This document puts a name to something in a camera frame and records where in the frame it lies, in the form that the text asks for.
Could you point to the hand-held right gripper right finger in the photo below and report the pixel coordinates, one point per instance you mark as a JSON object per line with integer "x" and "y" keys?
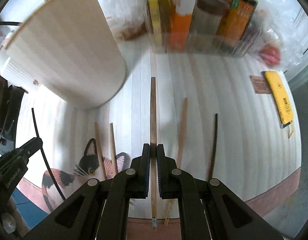
{"x": 161, "y": 170}

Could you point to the cat printed striped cloth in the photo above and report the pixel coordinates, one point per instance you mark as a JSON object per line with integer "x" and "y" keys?
{"x": 218, "y": 85}

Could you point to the brown card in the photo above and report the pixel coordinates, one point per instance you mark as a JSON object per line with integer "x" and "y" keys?
{"x": 258, "y": 85}

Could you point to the blue cabinet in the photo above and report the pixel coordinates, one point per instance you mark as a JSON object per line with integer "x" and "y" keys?
{"x": 29, "y": 207}

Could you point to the yellow packet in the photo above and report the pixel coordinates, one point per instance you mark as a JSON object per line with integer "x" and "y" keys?
{"x": 154, "y": 15}

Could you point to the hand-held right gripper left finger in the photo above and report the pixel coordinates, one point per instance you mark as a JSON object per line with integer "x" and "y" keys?
{"x": 146, "y": 170}

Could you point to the clear plastic bag brown contents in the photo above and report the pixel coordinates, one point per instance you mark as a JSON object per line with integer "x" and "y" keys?
{"x": 126, "y": 12}

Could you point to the dark brown chopstick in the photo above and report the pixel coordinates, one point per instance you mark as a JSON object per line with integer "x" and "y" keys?
{"x": 47, "y": 165}

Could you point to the green packet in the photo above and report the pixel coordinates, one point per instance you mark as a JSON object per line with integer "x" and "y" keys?
{"x": 164, "y": 0}

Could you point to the jar with brown lid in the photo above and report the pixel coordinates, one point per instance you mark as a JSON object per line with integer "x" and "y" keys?
{"x": 210, "y": 6}

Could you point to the clear plastic bag red contents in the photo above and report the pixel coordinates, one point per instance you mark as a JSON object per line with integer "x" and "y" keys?
{"x": 281, "y": 10}

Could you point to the cream ribbed utensil holder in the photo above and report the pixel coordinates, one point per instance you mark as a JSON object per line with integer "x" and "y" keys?
{"x": 69, "y": 55}

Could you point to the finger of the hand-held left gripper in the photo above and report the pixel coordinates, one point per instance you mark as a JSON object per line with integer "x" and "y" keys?
{"x": 146, "y": 170}
{"x": 31, "y": 146}

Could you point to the orange white packet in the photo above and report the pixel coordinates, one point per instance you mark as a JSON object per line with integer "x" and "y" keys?
{"x": 182, "y": 12}

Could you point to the row of chopsticks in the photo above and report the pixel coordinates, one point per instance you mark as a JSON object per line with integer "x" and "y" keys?
{"x": 181, "y": 130}

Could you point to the clear plastic tray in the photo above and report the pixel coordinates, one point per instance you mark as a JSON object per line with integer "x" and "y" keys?
{"x": 206, "y": 47}

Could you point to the orange label bottle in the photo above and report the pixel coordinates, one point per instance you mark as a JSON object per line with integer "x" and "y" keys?
{"x": 235, "y": 17}

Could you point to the yellow rectangular case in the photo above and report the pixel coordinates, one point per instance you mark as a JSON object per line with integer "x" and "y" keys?
{"x": 278, "y": 97}

